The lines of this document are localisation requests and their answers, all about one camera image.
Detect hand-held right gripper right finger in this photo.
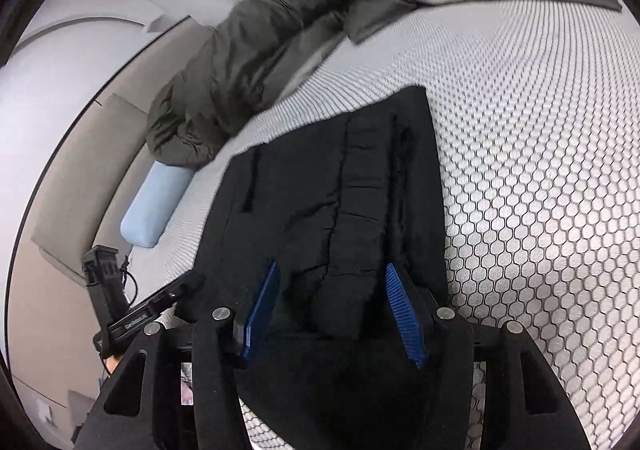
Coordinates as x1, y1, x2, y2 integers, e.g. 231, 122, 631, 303
384, 262, 594, 450

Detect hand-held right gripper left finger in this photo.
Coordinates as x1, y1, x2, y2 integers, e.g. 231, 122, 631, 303
72, 259, 281, 450

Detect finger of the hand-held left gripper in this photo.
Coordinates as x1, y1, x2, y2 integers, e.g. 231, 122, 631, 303
145, 271, 206, 327

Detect black pants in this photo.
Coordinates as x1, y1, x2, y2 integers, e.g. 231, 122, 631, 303
172, 85, 482, 450

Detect light blue pillow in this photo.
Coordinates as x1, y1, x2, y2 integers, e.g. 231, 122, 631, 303
120, 161, 195, 249

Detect beige padded headboard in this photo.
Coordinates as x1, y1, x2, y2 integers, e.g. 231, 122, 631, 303
7, 15, 221, 411

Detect dark grey duvet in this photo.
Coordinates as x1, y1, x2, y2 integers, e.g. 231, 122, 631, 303
146, 0, 626, 169

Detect black cable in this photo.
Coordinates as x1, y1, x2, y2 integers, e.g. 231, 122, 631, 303
117, 255, 140, 304

